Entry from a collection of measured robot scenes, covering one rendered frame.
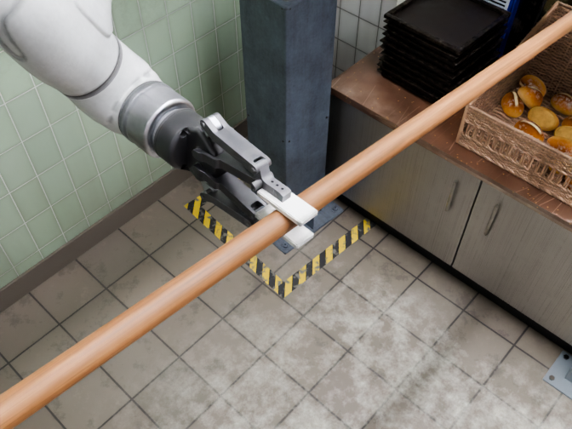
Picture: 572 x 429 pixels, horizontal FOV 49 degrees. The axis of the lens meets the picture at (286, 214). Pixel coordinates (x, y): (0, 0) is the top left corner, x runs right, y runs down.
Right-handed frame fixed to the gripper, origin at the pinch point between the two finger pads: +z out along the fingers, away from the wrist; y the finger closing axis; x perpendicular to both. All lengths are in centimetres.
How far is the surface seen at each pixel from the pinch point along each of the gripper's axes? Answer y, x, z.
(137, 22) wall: 50, -66, -120
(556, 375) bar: 120, -109, 36
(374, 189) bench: 98, -111, -47
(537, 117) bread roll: 55, -132, -11
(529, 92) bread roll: 51, -136, -17
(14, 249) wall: 113, -9, -119
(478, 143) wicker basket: 58, -111, -18
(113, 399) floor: 136, -5, -63
